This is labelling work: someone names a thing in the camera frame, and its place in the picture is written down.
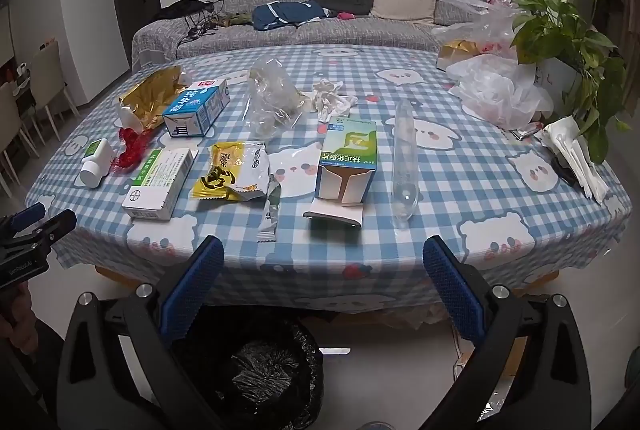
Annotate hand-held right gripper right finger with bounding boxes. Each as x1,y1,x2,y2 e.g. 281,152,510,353
422,235,593,430

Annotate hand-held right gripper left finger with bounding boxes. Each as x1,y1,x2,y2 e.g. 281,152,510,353
57,235,226,430

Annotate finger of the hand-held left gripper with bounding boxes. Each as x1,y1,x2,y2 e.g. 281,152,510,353
20,209,78,252
0,203,48,237

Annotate red mesh wrapper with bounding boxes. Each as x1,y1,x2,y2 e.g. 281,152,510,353
112,125,156,173

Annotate bin with black bag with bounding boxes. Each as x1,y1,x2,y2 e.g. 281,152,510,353
172,305,325,430

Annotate yellow snack packet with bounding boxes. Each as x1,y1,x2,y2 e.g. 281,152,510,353
192,141,271,202

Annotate blue milk carton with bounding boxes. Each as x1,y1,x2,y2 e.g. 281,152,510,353
162,79,231,137

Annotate white tissue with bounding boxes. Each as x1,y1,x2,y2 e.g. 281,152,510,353
307,79,358,112

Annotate person's left hand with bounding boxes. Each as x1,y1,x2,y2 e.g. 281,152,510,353
0,283,37,356

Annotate white pill bottle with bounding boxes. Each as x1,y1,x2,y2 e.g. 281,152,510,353
76,138,117,188

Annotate blue checked bear tablecloth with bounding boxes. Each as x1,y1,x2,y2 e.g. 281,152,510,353
25,44,632,311

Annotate white medicine box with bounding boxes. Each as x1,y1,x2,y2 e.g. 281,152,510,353
121,147,199,222

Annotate clear plastic tube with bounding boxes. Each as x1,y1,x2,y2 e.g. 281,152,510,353
391,100,420,228

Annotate gold snack bag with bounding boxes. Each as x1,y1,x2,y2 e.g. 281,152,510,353
118,65,196,133

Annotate green open medicine box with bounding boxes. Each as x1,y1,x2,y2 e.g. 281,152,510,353
303,115,379,228

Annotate small silver wrapper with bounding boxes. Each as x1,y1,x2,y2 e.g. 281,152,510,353
510,121,543,141

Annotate white paper napkins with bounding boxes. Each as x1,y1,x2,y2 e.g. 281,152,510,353
542,116,608,203

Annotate crumpled clear plastic bag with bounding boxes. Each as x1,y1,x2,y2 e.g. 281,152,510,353
246,56,311,142

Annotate white plastic bag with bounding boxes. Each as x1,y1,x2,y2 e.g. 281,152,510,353
445,54,555,128

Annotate white plant pot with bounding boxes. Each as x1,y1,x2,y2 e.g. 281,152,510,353
532,58,581,108

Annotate gold box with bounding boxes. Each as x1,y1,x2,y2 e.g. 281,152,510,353
437,39,481,71

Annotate black cloth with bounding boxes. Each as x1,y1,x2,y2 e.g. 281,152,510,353
150,0,208,24

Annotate grey sofa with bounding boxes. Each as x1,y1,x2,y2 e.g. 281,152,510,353
131,0,493,74

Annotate camouflage cloth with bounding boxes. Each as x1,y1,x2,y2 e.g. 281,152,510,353
217,10,256,28

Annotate green potted plant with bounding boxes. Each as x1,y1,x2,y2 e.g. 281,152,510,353
510,0,633,166

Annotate blue jacket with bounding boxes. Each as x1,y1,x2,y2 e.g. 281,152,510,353
251,2,331,32

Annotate black cables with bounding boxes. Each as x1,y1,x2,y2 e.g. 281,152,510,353
185,0,226,44

